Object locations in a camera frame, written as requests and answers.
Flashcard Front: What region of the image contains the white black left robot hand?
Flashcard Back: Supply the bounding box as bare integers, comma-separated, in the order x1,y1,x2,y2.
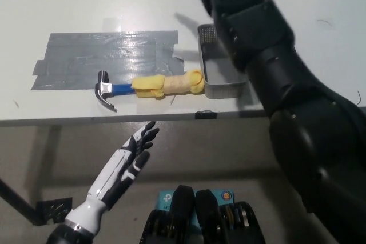
85,121,160,212

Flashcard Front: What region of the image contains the blue hammer with yellow cloth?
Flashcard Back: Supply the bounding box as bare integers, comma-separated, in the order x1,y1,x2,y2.
94,69,205,113

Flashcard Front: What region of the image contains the black teal robot body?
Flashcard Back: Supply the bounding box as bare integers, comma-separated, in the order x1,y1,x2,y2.
138,185,265,244

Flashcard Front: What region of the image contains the gray plastic basket container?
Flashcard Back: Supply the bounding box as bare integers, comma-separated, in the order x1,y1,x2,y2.
197,23,248,101

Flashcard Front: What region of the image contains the black floor tape patch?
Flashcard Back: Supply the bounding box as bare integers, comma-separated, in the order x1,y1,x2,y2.
35,197,72,225

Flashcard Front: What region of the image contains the black table leg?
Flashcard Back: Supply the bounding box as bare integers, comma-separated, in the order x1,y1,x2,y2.
0,178,43,225

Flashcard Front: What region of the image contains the gray duct tape patch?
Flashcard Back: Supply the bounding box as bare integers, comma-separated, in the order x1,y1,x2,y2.
30,30,185,92

